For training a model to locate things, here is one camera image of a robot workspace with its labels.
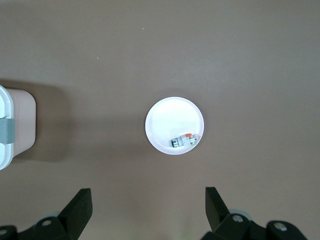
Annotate small white circuit breaker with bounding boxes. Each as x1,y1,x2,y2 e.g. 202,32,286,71
170,132,200,149

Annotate white lidded storage box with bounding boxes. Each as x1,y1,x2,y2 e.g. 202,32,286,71
0,84,37,171

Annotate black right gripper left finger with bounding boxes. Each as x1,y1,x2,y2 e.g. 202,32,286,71
0,187,94,240

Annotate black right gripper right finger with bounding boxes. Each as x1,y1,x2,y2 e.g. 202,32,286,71
201,186,308,240

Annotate white round plate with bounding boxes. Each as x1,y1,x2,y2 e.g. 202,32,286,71
145,96,206,156

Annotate brown table mat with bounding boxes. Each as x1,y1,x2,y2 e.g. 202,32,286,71
0,0,320,240

